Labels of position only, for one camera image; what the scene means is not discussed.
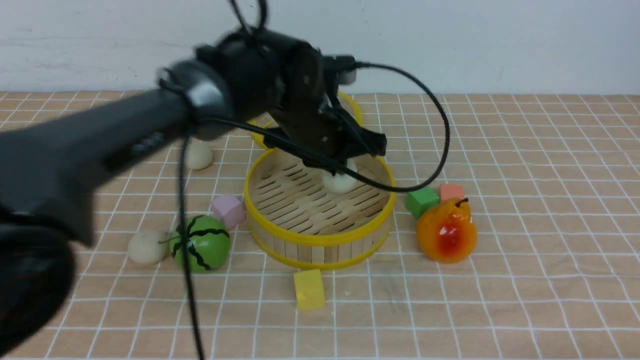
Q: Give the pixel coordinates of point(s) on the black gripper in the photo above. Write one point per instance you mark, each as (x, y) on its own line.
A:
(269, 72)

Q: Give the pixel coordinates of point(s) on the white bun placed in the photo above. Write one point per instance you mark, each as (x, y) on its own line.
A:
(339, 183)
(198, 155)
(148, 247)

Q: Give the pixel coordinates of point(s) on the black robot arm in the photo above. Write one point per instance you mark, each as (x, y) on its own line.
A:
(51, 171)

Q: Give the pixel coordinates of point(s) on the woven bamboo steamer lid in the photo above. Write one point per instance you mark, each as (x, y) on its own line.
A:
(266, 121)

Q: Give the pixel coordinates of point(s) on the bamboo steamer tray yellow rim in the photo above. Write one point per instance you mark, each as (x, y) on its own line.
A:
(298, 222)

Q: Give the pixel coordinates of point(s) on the green cube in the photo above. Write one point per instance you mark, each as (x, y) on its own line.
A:
(419, 201)

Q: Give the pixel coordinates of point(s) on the salmon pink cube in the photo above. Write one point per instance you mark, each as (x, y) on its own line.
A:
(449, 191)

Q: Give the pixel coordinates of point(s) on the yellow cube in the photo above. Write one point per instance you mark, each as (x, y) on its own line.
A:
(309, 290)

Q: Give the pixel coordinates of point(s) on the green toy watermelon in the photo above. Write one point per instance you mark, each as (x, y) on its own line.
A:
(208, 244)

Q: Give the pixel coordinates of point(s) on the orange toy pear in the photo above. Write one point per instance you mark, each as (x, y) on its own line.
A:
(446, 232)

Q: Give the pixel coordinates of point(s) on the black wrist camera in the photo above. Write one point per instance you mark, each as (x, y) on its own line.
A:
(340, 69)

